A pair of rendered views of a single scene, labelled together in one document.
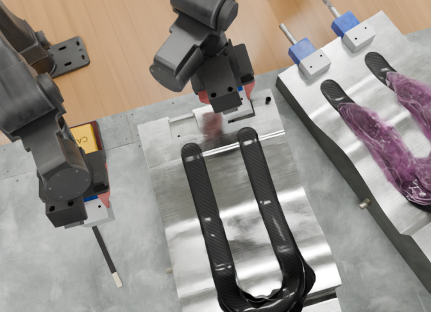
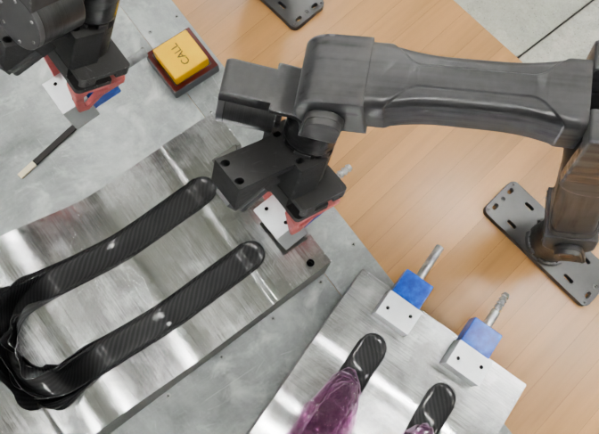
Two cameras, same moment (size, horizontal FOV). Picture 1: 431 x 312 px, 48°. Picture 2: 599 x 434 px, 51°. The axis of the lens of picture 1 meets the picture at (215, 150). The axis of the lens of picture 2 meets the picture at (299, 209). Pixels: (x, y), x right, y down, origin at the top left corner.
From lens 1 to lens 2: 29 cm
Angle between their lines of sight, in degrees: 13
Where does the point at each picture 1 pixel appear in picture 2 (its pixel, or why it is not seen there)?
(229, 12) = (315, 123)
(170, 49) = (250, 75)
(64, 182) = (14, 15)
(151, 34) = not seen: hidden behind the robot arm
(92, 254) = (50, 129)
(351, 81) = (395, 374)
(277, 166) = (223, 310)
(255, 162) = (219, 279)
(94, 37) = (332, 22)
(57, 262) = (27, 94)
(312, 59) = (398, 305)
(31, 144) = not seen: outside the picture
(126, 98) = not seen: hidden behind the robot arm
